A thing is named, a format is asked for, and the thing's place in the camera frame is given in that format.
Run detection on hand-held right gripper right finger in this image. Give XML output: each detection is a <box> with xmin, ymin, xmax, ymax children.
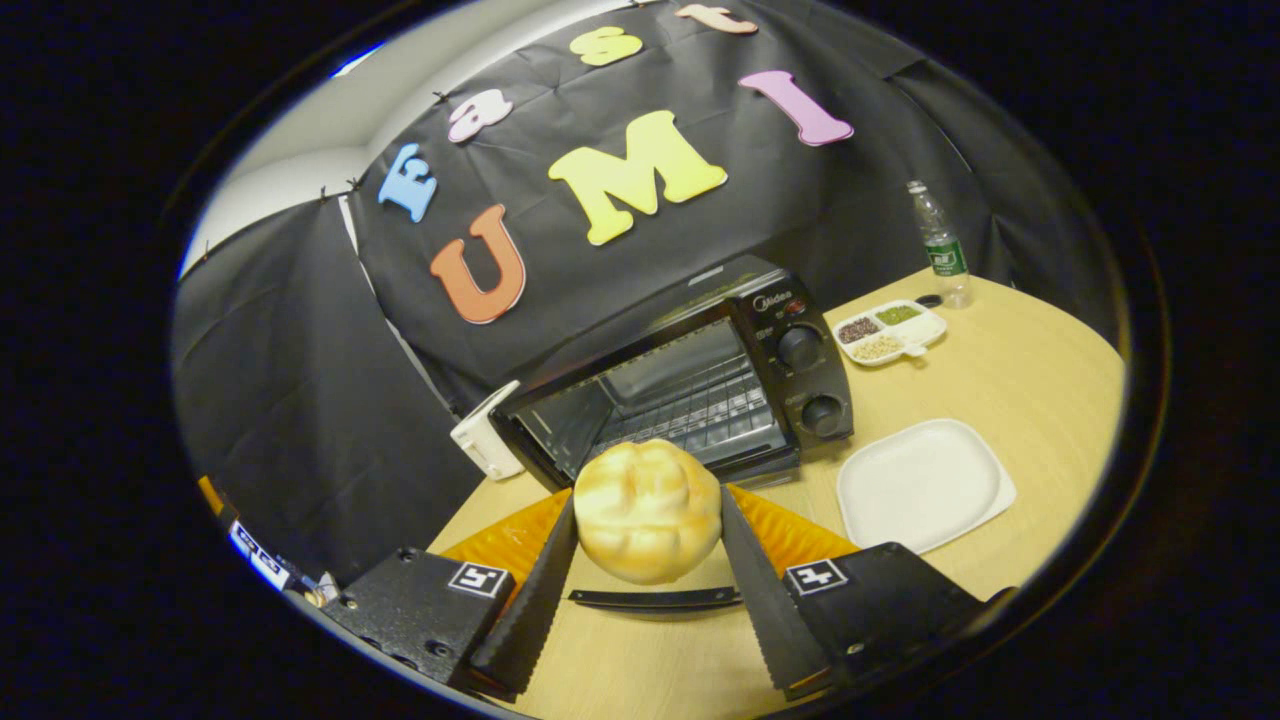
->
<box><xmin>720</xmin><ymin>483</ymin><xmax>1016</xmax><ymax>701</ymax></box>

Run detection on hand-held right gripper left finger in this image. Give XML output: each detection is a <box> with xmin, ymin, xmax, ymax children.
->
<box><xmin>320</xmin><ymin>488</ymin><xmax>581</xmax><ymax>696</ymax></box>

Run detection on golden bread bun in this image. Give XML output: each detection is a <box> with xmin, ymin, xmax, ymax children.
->
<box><xmin>573</xmin><ymin>438</ymin><xmax>723</xmax><ymax>586</ymax></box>

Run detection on black electric oven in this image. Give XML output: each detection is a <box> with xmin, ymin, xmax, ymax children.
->
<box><xmin>490</xmin><ymin>255</ymin><xmax>856</xmax><ymax>613</ymax></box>

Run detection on white toaster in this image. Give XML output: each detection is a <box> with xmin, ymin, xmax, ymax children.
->
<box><xmin>450</xmin><ymin>380</ymin><xmax>526</xmax><ymax>481</ymax></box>

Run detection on white square plate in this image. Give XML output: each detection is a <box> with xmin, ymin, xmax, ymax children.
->
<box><xmin>836</xmin><ymin>418</ymin><xmax>1018</xmax><ymax>556</ymax></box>

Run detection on white divided snack dish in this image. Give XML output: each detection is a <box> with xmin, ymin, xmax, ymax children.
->
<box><xmin>832</xmin><ymin>299</ymin><xmax>948</xmax><ymax>368</ymax></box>

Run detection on clear plastic water bottle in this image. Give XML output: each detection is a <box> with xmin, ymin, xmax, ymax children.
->
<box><xmin>906</xmin><ymin>180</ymin><xmax>973</xmax><ymax>309</ymax></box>

